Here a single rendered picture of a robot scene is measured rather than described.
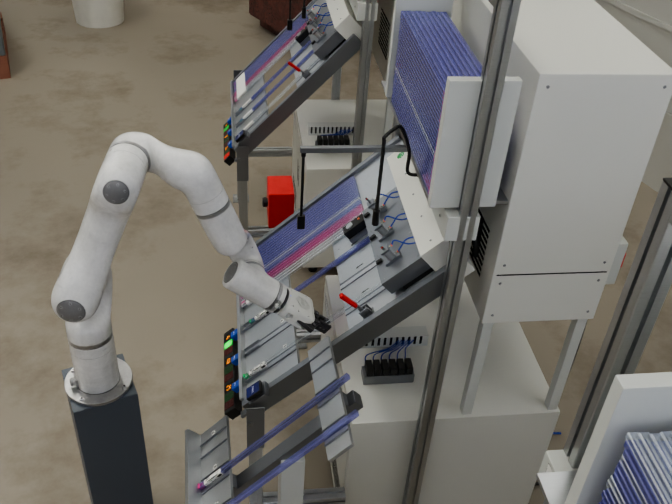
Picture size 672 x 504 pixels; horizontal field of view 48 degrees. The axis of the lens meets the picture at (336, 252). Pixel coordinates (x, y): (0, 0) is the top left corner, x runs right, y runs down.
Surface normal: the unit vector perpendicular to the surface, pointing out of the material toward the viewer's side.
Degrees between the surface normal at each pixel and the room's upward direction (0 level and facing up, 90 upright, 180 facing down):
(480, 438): 90
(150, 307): 0
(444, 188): 90
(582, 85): 90
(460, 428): 90
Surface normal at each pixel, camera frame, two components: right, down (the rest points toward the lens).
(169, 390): 0.06, -0.80
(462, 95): 0.12, 0.60
